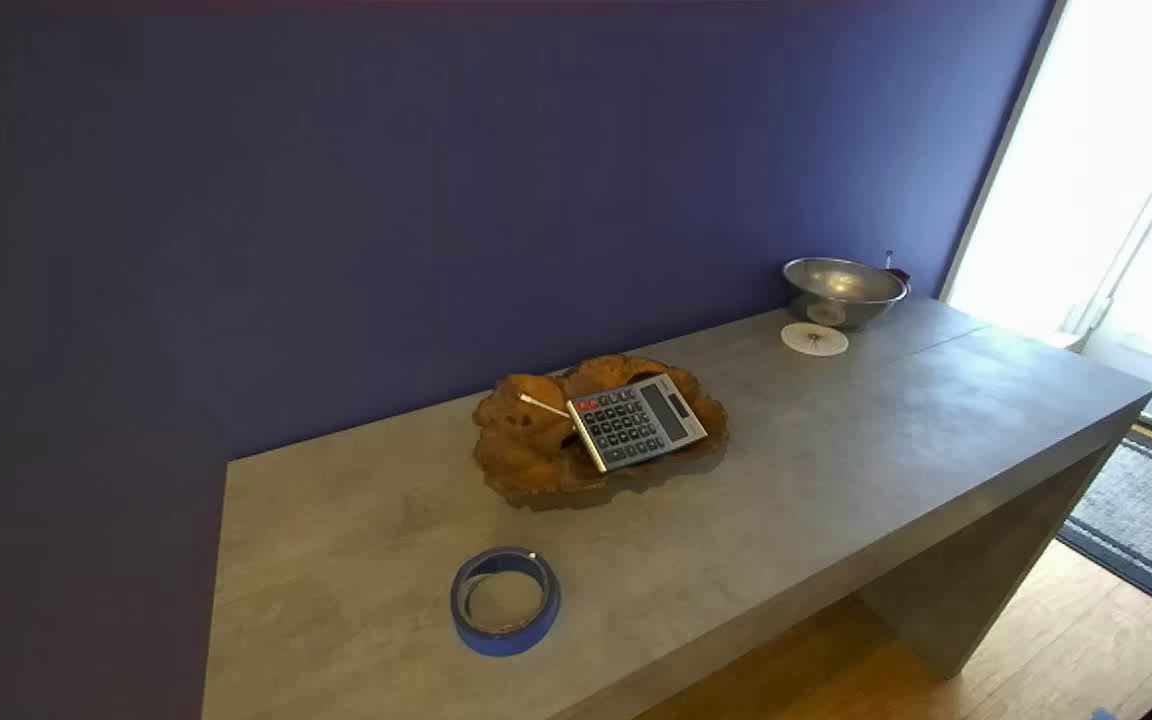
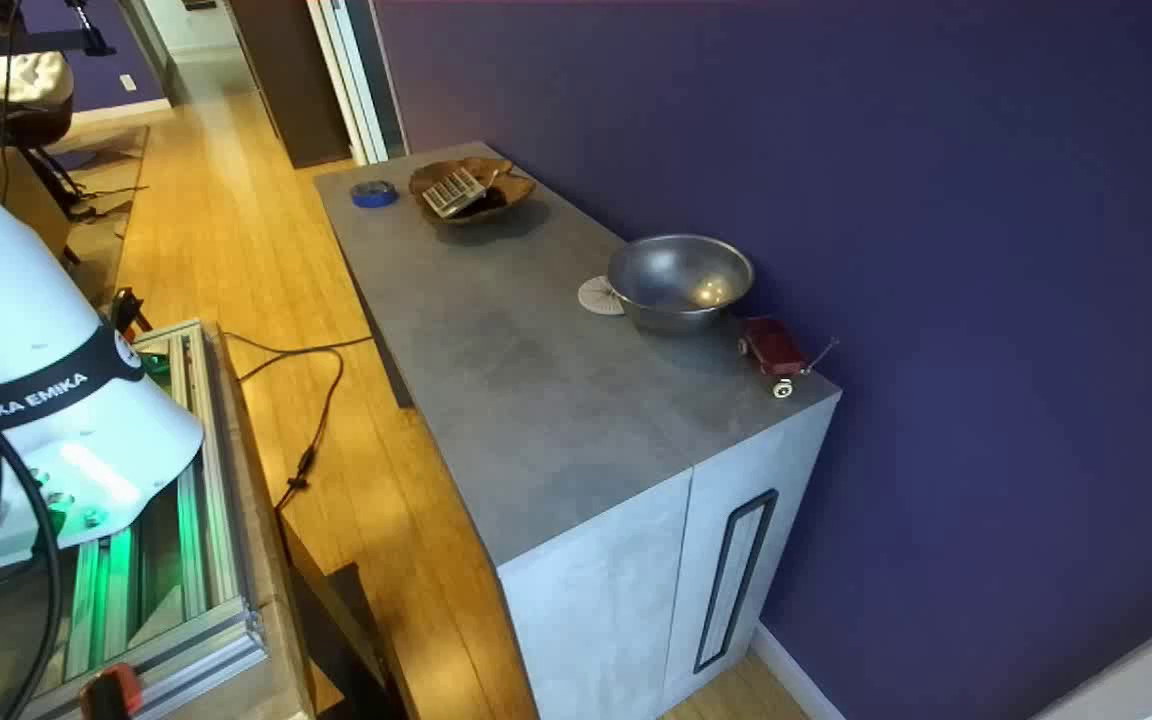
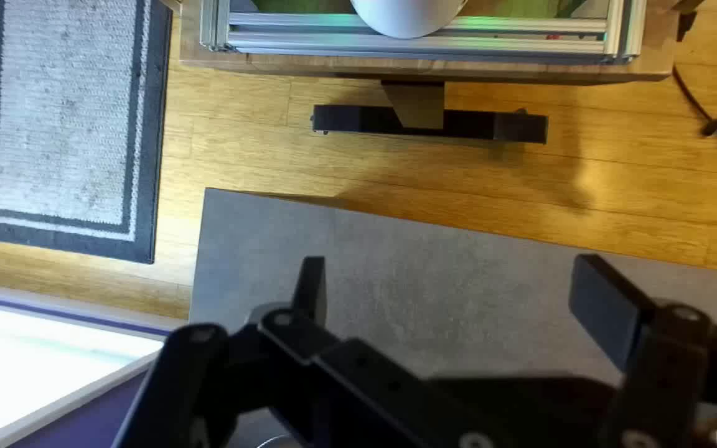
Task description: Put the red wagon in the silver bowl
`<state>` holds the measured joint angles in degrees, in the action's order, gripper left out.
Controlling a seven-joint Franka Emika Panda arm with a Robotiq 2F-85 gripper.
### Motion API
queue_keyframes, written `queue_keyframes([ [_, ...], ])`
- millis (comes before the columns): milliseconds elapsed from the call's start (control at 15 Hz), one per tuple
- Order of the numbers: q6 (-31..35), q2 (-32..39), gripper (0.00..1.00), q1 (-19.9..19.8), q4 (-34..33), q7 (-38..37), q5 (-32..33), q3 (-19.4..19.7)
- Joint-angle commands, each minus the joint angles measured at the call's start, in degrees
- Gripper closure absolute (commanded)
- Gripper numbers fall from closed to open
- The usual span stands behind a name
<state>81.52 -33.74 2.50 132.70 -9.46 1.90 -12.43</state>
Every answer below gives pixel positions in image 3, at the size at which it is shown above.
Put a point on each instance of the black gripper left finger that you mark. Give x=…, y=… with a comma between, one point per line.
x=299, y=322

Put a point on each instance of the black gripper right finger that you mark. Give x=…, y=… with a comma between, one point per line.
x=615, y=313

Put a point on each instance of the white round dome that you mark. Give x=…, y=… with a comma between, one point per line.
x=408, y=17

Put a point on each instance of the grey bordered floor rug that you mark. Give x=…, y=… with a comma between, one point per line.
x=84, y=90

